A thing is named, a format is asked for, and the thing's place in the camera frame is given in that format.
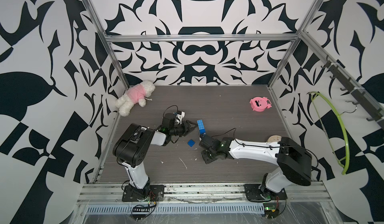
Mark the dark blue long lego brick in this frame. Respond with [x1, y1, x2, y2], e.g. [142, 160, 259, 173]
[197, 120, 206, 135]

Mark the small dark blue lego brick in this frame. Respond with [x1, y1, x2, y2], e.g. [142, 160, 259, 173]
[188, 140, 195, 147]

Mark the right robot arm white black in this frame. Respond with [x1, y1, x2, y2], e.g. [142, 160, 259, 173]
[199, 134, 312, 194]

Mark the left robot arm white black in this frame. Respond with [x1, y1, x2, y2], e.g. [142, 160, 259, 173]
[113, 111, 198, 193]

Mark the white plush toy pink shirt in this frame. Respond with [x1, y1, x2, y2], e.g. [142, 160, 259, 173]
[115, 80, 156, 117]

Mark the beige round clock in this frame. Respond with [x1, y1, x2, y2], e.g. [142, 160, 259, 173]
[267, 135, 282, 143]

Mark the pink pig alarm clock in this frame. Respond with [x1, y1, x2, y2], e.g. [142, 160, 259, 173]
[250, 97, 272, 112]

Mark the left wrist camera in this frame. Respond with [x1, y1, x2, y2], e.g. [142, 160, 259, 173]
[175, 110, 185, 125]

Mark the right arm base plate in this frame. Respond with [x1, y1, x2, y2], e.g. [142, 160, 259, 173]
[244, 184, 287, 203]

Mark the white vented cable duct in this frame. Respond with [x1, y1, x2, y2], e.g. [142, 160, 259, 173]
[87, 203, 265, 215]

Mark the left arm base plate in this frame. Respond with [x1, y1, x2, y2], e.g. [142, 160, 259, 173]
[122, 185, 165, 202]

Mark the black wall hook rack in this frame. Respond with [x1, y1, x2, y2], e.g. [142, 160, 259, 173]
[320, 55, 384, 129]

